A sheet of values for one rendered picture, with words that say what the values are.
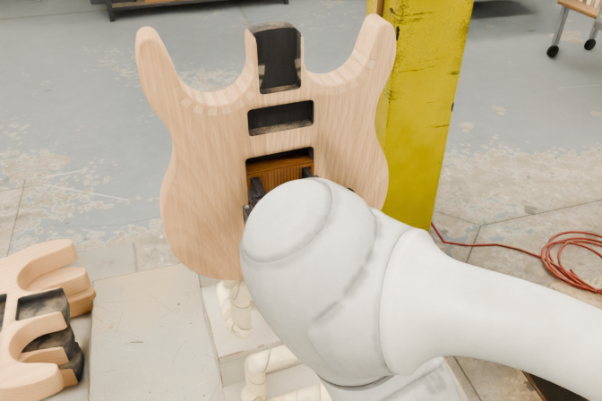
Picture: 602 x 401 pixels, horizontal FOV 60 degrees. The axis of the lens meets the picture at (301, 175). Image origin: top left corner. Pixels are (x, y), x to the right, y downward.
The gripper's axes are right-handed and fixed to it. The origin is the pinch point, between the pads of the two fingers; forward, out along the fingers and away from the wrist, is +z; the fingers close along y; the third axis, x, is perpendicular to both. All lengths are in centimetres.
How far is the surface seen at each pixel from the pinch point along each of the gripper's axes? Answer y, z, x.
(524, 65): 283, 257, -127
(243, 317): -8.0, -2.6, -22.9
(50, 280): -40, 26, -31
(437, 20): 82, 90, -14
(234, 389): -11.3, -5.8, -36.3
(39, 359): -42, 9, -33
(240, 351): -9.3, -4.7, -28.3
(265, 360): -6.4, -9.5, -25.6
